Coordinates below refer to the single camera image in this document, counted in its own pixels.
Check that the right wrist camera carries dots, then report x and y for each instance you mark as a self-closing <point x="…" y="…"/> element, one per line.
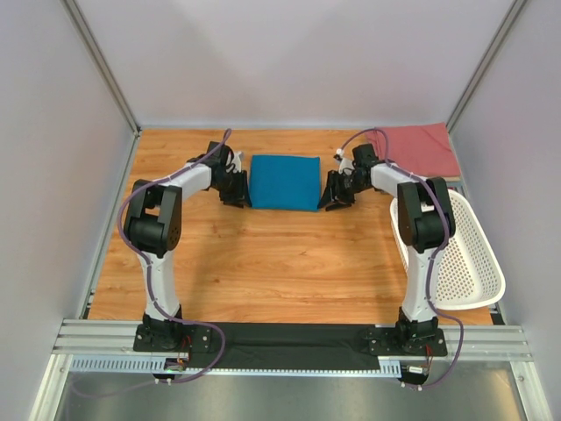
<point x="345" y="165"/>

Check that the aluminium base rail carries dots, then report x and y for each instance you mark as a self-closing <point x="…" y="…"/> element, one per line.
<point x="474" y="342"/>

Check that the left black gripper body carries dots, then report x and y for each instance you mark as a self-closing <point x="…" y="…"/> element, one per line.
<point x="234" y="188"/>

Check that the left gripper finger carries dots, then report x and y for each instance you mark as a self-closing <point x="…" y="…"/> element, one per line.
<point x="245" y="195"/>
<point x="235" y="202"/>

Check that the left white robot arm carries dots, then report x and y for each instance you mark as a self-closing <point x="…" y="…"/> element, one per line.
<point x="152" y="230"/>

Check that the left aluminium frame post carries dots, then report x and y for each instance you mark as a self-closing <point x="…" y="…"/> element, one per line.
<point x="88" y="39"/>

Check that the white perforated basket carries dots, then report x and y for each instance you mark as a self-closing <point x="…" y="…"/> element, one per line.
<point x="466" y="274"/>

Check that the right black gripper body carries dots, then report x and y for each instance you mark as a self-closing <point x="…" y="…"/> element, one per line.
<point x="338" y="189"/>

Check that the aluminium frame post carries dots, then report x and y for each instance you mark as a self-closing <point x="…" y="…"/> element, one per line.
<point x="499" y="38"/>
<point x="88" y="39"/>

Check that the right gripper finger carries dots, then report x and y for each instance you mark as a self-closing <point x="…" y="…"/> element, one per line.
<point x="328" y="198"/>
<point x="335" y="205"/>

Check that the folded red t shirt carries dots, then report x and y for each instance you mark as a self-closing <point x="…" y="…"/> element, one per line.
<point x="423" y="149"/>

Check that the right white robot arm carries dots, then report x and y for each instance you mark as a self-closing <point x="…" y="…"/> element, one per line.
<point x="425" y="224"/>

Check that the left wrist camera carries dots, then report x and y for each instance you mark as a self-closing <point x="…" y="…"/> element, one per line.
<point x="235" y="162"/>

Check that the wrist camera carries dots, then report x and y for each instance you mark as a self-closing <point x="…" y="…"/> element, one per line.
<point x="345" y="165"/>
<point x="235" y="162"/>

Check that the blue t shirt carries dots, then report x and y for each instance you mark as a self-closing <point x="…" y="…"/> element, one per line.
<point x="285" y="182"/>

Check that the right aluminium frame post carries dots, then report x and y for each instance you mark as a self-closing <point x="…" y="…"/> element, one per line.
<point x="499" y="38"/>

